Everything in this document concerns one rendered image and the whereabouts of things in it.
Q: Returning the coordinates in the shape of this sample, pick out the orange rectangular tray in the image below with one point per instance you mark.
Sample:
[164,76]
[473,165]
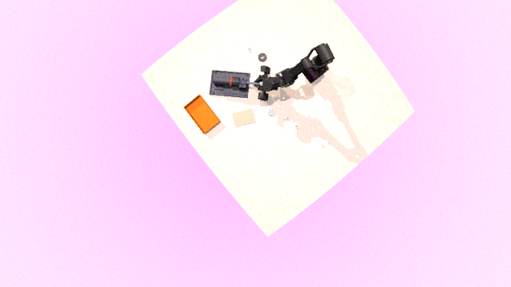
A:
[202,114]

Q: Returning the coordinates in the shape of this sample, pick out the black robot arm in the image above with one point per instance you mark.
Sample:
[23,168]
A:
[318,63]

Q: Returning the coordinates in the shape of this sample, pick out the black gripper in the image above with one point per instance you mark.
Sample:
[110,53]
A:
[263,95]

